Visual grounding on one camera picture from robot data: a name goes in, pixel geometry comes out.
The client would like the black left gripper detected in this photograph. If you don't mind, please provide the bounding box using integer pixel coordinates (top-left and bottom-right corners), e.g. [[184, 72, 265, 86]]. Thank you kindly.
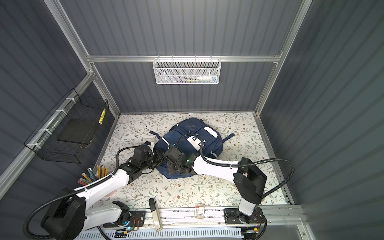
[[140, 148, 167, 172]]

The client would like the navy blue student backpack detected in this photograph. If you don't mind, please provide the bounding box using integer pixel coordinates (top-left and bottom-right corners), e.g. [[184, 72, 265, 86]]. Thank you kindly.
[[149, 118, 235, 179]]

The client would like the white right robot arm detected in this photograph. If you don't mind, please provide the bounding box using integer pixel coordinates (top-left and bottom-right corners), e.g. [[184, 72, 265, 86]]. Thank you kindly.
[[164, 134, 295, 217]]

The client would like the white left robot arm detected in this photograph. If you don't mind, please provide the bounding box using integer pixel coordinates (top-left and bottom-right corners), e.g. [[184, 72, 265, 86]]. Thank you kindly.
[[23, 142, 165, 240]]

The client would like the pink cup with pencils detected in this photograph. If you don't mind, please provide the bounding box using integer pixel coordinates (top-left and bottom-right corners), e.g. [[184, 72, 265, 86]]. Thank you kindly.
[[74, 165, 125, 201]]

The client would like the small clear packet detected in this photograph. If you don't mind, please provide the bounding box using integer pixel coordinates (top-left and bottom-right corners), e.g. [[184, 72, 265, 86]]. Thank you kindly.
[[194, 203, 206, 220]]

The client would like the black silver stapler tool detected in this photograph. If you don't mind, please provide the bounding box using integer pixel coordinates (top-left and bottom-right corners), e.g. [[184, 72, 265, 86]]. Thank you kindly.
[[149, 198, 163, 232]]

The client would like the white tube in basket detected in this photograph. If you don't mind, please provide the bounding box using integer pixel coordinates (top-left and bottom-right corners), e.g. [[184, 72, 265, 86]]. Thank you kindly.
[[196, 76, 217, 83]]

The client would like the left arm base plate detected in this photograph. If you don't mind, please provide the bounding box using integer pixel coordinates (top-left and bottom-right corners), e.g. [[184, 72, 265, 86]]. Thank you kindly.
[[103, 211, 146, 229]]

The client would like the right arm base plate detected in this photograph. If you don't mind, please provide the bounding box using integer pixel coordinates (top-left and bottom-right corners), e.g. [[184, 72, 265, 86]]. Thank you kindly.
[[224, 208, 267, 225]]

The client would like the black wire wall basket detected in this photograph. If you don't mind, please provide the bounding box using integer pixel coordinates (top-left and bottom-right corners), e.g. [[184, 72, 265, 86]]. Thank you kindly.
[[25, 91, 109, 164]]

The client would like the white wire mesh basket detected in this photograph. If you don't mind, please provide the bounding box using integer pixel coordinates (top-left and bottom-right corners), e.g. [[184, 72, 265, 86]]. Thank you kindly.
[[153, 58, 222, 85]]

